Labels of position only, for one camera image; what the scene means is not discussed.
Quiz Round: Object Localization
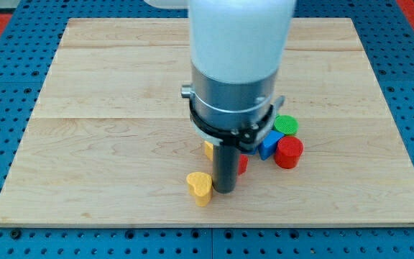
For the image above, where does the yellow hexagon block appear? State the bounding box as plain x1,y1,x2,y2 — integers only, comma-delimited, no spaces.
204,141,213,161

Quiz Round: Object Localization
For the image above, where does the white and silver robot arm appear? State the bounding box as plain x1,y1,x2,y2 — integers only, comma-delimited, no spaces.
145,0,296,194

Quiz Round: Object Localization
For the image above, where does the light wooden board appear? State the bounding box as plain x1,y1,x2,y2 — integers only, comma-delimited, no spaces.
0,18,414,228

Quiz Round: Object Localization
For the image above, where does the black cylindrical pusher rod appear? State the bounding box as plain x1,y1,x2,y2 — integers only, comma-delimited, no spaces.
212,145,241,194

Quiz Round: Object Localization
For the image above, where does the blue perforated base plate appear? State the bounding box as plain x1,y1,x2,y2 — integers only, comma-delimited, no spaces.
0,0,414,258

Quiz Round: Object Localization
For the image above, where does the red cylinder block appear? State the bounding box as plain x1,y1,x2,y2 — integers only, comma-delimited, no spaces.
274,136,304,169

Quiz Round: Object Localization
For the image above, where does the yellow heart block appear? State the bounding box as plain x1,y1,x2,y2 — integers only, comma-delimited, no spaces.
186,172,213,207

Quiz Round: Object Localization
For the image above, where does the small red block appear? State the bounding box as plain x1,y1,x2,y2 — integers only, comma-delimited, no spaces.
238,154,249,176

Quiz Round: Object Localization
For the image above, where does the green cylinder block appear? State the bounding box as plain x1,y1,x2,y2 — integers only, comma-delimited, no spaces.
274,115,299,135

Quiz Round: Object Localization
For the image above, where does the blue block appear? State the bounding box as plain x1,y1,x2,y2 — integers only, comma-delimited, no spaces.
246,130,285,160

